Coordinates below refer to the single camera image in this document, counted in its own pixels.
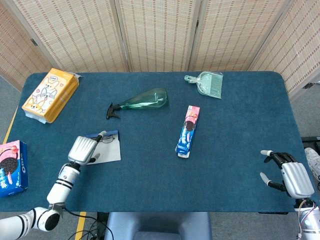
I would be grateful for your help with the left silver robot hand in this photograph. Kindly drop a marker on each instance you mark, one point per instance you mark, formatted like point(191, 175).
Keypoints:
point(81, 150)

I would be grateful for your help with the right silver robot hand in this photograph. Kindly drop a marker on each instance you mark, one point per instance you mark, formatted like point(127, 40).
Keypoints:
point(297, 180)

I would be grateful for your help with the black eyeglasses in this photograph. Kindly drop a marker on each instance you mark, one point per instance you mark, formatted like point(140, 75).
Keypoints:
point(107, 139)

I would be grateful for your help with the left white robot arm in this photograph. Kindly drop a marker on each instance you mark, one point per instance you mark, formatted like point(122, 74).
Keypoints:
point(61, 187)

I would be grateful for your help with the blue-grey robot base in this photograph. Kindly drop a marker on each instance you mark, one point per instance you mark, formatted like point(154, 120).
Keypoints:
point(157, 225)

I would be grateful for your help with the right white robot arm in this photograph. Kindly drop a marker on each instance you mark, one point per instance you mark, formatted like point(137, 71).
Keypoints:
point(311, 222)

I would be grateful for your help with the white sneaker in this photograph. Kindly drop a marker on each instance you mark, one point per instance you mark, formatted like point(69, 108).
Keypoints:
point(313, 160)

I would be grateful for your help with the black table foot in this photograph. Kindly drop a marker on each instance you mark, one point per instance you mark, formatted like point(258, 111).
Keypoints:
point(311, 141)

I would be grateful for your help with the yellow cartoon tissue pack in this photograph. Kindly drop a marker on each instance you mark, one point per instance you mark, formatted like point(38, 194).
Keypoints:
point(50, 95)

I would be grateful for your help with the black table leg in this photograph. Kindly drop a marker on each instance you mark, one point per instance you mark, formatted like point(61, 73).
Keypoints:
point(101, 216)

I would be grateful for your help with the wide blue Oreo box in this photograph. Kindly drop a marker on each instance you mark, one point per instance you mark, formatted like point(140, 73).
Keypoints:
point(12, 170)

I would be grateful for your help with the blue felt table cover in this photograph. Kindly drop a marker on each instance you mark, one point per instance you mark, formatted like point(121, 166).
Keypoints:
point(225, 150)

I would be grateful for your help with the green spray bottle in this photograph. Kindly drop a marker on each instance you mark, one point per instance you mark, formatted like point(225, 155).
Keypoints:
point(147, 101)

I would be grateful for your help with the slim blue Oreo box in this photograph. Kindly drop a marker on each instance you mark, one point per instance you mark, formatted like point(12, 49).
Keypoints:
point(187, 132)

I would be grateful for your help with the green dustpan brush set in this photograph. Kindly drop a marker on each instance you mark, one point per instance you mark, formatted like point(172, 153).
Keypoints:
point(210, 85)

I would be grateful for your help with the bamboo folding screen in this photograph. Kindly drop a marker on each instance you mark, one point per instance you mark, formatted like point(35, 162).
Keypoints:
point(160, 35)

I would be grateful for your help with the black screen foot bracket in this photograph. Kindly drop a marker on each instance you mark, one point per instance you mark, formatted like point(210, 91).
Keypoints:
point(308, 85)

